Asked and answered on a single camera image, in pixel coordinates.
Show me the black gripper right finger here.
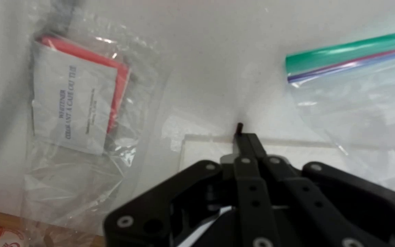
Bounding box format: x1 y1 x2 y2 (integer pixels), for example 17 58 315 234
246 132 395 247

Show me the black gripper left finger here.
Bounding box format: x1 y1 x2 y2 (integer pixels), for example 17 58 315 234
102 132 273 247

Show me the clear zip bag green seal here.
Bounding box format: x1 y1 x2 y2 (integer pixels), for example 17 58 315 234
282 28 395 156

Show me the small clear bag red packet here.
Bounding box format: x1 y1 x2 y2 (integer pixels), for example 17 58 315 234
22 27 172 231

